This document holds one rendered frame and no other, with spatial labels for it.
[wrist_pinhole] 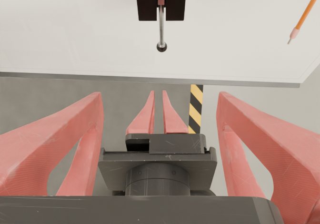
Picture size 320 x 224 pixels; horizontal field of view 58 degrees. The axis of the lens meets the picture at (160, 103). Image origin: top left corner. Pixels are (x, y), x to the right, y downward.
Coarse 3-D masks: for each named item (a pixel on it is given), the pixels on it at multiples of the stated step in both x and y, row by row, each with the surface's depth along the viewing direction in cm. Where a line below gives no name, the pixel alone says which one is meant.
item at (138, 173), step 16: (112, 160) 24; (128, 160) 24; (144, 160) 24; (160, 160) 24; (176, 160) 24; (192, 160) 24; (208, 160) 24; (112, 176) 26; (128, 176) 25; (144, 176) 24; (160, 176) 24; (176, 176) 24; (192, 176) 26; (208, 176) 26; (128, 192) 24; (144, 192) 23; (160, 192) 23; (176, 192) 23
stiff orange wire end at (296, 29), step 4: (312, 0) 23; (308, 4) 23; (312, 4) 23; (308, 8) 23; (304, 12) 24; (308, 12) 24; (304, 16) 24; (300, 20) 25; (300, 24) 25; (296, 28) 25; (292, 32) 26; (296, 32) 26; (292, 36) 26
